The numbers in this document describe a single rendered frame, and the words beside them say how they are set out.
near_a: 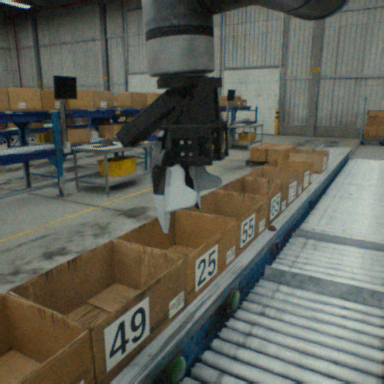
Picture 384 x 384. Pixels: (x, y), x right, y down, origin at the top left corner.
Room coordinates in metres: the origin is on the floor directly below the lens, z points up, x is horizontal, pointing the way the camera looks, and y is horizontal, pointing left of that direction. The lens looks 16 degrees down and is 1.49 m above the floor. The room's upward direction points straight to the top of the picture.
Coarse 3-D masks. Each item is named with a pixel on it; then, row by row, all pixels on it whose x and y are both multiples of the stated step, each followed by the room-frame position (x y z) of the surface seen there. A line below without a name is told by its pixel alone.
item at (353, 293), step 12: (276, 276) 1.35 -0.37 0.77; (288, 276) 1.33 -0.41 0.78; (300, 276) 1.30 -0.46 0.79; (312, 276) 1.28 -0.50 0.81; (300, 288) 1.30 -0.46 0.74; (312, 288) 1.28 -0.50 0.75; (324, 288) 1.26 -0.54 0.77; (336, 288) 1.23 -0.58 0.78; (348, 288) 1.21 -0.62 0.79; (360, 288) 1.19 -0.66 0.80; (372, 288) 1.18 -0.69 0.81; (348, 300) 1.21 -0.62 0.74; (360, 300) 1.19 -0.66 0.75; (372, 300) 1.17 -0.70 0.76
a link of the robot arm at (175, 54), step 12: (180, 36) 0.45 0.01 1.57; (192, 36) 0.46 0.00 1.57; (204, 36) 0.46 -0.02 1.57; (156, 48) 0.46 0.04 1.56; (168, 48) 0.45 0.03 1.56; (180, 48) 0.45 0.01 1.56; (192, 48) 0.46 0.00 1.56; (204, 48) 0.46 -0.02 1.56; (156, 60) 0.46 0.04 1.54; (168, 60) 0.45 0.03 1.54; (180, 60) 0.45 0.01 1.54; (192, 60) 0.45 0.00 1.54; (204, 60) 0.46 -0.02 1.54; (156, 72) 0.46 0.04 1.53; (168, 72) 0.46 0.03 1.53; (180, 72) 0.46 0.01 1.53; (192, 72) 0.47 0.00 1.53; (204, 72) 0.48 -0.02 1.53
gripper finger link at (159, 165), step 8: (160, 144) 0.47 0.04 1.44; (160, 152) 0.46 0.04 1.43; (152, 160) 0.46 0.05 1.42; (160, 160) 0.46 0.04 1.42; (168, 160) 0.47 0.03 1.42; (152, 168) 0.46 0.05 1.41; (160, 168) 0.45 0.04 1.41; (152, 176) 0.46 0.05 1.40; (160, 176) 0.46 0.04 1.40; (152, 184) 0.45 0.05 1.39; (160, 184) 0.45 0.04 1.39; (160, 192) 0.45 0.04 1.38
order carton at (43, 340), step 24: (0, 312) 0.73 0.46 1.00; (24, 312) 0.71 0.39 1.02; (48, 312) 0.66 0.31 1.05; (0, 336) 0.72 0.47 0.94; (24, 336) 0.71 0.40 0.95; (48, 336) 0.67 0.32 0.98; (72, 336) 0.63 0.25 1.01; (0, 360) 0.70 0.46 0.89; (24, 360) 0.70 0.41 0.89; (48, 360) 0.51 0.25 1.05; (72, 360) 0.56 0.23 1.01
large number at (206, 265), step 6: (216, 246) 1.12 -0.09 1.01; (210, 252) 1.08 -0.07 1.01; (216, 252) 1.12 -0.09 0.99; (204, 258) 1.04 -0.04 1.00; (210, 258) 1.08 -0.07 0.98; (216, 258) 1.12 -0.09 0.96; (198, 264) 1.00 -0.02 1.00; (204, 264) 1.04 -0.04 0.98; (210, 264) 1.08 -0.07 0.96; (216, 264) 1.12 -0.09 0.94; (198, 270) 1.00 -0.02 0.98; (204, 270) 1.04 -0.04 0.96; (210, 270) 1.08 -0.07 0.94; (198, 276) 1.00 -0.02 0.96; (204, 276) 1.04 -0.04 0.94; (210, 276) 1.08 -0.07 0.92; (198, 282) 1.00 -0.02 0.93; (204, 282) 1.04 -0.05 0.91; (198, 288) 1.00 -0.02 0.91
